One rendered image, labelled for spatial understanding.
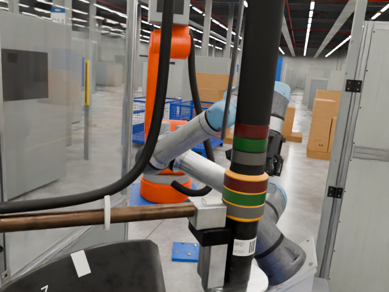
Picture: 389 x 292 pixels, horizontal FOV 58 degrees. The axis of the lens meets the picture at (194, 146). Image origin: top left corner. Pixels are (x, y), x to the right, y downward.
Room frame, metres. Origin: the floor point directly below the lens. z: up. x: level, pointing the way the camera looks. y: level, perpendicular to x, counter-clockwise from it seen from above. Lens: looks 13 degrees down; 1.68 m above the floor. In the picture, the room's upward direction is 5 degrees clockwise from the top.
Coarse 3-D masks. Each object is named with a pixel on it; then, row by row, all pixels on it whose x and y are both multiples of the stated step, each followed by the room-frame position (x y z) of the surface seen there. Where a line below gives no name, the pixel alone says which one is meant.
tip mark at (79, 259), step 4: (76, 252) 0.41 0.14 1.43; (80, 252) 0.42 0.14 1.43; (84, 252) 0.42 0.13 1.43; (72, 256) 0.41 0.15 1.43; (76, 256) 0.41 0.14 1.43; (80, 256) 0.41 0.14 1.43; (84, 256) 0.41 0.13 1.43; (76, 260) 0.41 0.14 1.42; (80, 260) 0.41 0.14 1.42; (84, 260) 0.41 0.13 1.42; (76, 264) 0.40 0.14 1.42; (80, 264) 0.40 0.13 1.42; (84, 264) 0.41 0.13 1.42; (88, 264) 0.41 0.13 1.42; (76, 268) 0.40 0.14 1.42; (80, 268) 0.40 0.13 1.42; (84, 268) 0.40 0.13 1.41; (88, 268) 0.40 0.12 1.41; (80, 272) 0.40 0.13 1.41; (84, 272) 0.40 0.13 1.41; (88, 272) 0.40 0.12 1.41
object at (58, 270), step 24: (120, 240) 0.45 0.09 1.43; (144, 240) 0.47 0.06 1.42; (48, 264) 0.39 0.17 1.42; (72, 264) 0.40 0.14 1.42; (96, 264) 0.41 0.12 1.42; (120, 264) 0.42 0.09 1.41; (144, 264) 0.44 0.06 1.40; (0, 288) 0.35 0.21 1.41; (24, 288) 0.36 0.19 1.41; (72, 288) 0.38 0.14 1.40; (96, 288) 0.39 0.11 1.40; (120, 288) 0.40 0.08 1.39; (144, 288) 0.41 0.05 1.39
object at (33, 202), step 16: (160, 48) 0.29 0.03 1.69; (160, 64) 0.29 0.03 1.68; (160, 80) 0.29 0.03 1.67; (160, 96) 0.29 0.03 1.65; (160, 112) 0.29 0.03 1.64; (144, 160) 0.29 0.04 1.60; (128, 176) 0.28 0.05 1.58; (96, 192) 0.27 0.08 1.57; (112, 192) 0.28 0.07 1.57; (0, 208) 0.25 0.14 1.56; (16, 208) 0.25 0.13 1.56; (32, 208) 0.26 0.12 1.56; (48, 208) 0.26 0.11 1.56
